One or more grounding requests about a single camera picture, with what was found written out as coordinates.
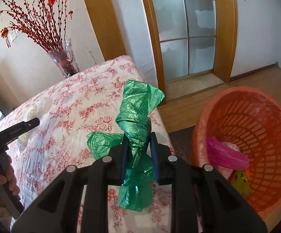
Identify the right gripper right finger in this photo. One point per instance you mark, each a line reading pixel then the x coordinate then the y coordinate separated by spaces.
pixel 202 199

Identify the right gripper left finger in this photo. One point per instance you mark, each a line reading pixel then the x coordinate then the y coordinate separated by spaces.
pixel 77 192

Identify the yellow-green paw print bag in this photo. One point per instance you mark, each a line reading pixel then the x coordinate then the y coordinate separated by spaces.
pixel 241 183

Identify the pink plastic bag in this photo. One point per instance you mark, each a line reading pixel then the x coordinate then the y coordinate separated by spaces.
pixel 219 154

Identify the white clear plastic bag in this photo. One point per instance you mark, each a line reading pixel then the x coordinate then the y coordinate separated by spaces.
pixel 37 110

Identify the green plastic bag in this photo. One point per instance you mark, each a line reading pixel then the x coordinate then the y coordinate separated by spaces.
pixel 139 100

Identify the orange plastic laundry basket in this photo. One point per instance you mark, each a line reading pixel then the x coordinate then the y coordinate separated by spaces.
pixel 251 120

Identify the clear glass vase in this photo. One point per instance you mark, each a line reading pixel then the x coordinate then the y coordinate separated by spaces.
pixel 65 60

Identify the red berry branch bouquet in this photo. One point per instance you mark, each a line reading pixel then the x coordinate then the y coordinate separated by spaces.
pixel 43 21

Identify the frosted glass wooden door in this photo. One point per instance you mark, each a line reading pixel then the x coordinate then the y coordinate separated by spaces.
pixel 193 43

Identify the white wall switch plate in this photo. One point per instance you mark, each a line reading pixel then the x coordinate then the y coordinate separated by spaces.
pixel 13 34

